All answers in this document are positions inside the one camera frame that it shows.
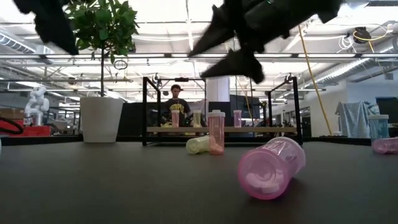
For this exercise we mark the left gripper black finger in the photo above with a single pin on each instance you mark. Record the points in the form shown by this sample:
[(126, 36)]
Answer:
[(57, 31)]

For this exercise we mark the pink translucent pill bottle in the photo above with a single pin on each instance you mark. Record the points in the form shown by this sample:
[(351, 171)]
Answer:
[(387, 145), (267, 171), (237, 119)]

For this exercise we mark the black monitor screen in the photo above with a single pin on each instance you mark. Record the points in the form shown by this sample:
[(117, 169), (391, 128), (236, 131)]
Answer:
[(390, 107)]

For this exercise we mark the white humanoid robot figure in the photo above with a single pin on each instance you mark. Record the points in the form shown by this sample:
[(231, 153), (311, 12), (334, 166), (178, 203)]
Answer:
[(37, 104)]

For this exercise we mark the yellow translucent pill bottle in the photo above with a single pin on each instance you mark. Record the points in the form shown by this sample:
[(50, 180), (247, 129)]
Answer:
[(196, 119), (196, 145)]

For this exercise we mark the wooden shelf black metal frame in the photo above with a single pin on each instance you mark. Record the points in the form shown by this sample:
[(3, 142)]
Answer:
[(264, 129)]

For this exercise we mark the grey draped cloth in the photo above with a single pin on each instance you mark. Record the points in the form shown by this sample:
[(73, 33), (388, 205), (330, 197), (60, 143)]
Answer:
[(354, 121)]

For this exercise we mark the black partition panel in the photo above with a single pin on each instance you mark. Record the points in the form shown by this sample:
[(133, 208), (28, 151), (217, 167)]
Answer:
[(130, 119)]

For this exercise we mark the black office monitor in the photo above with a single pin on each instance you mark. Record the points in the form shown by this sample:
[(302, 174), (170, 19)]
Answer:
[(248, 107)]

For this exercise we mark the green plant white pot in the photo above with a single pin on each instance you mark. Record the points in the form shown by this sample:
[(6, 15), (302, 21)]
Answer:
[(101, 119)]

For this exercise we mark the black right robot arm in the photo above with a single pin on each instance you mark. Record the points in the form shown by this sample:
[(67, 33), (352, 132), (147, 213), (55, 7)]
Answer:
[(326, 7)]

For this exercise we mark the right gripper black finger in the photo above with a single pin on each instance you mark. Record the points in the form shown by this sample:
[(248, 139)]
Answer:
[(239, 63), (216, 29)]

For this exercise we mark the person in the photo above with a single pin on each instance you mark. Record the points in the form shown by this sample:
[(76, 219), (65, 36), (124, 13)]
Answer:
[(184, 109)]

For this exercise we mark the silver ventilation duct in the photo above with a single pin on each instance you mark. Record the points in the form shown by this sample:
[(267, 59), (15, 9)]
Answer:
[(15, 43), (351, 71)]

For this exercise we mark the blue translucent pill bottle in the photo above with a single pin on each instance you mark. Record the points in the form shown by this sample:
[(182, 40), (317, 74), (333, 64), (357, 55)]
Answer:
[(378, 129)]

